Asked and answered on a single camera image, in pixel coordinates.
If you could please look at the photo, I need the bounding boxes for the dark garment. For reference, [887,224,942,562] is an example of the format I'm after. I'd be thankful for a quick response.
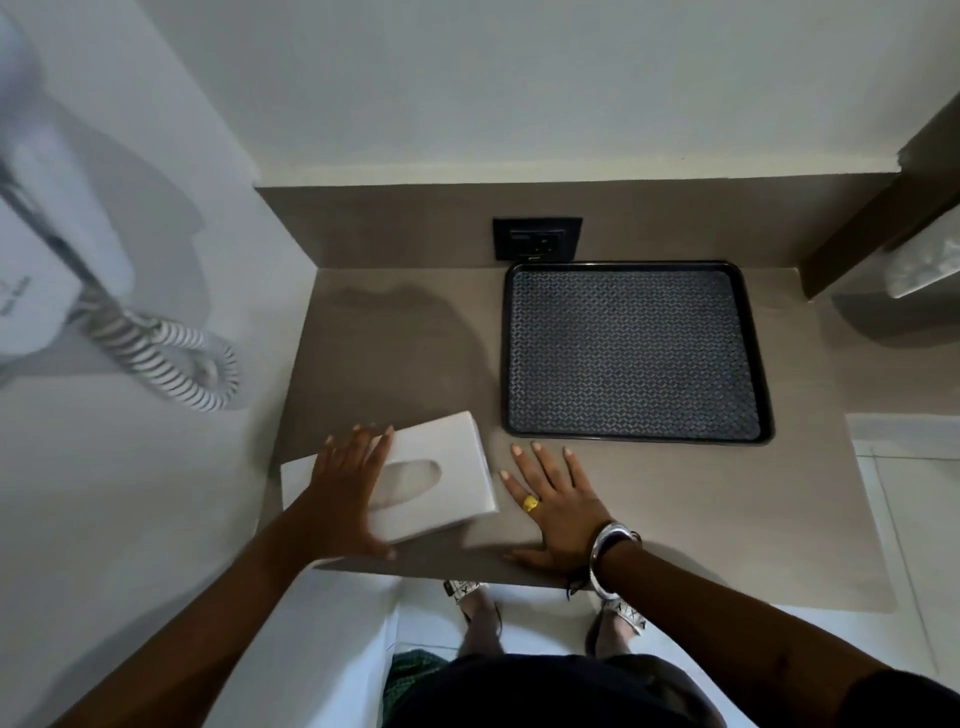
[390,651,725,728]

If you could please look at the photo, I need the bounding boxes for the black wall power socket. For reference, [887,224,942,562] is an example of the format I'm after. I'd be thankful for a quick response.
[492,216,585,264]

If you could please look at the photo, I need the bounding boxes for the person's right hand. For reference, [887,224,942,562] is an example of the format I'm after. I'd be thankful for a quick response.
[499,441,618,580]

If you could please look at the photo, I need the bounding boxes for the person's right forearm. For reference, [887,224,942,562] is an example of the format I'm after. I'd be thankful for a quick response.
[597,534,960,728]

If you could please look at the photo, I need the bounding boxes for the person's left forearm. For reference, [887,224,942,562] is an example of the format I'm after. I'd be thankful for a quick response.
[48,498,339,728]

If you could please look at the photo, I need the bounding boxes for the white coiled hair dryer cord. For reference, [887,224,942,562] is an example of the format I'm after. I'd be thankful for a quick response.
[73,294,242,414]

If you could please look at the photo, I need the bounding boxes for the green checked cloth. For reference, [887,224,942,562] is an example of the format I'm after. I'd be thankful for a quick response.
[381,649,453,728]

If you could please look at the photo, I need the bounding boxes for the black tray with textured mat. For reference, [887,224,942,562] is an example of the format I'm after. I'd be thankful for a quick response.
[500,259,775,447]

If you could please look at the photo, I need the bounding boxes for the white wall-mounted hair dryer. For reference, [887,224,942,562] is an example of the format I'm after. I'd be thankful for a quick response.
[0,0,138,365]

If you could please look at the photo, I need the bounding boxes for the person's left hand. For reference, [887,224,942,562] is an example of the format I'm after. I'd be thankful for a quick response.
[298,424,398,564]

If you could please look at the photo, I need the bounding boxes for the silver bangle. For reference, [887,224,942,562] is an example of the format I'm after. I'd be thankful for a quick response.
[587,522,641,603]

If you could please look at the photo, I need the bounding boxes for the white tissue box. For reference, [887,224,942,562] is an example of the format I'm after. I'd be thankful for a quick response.
[280,410,501,565]

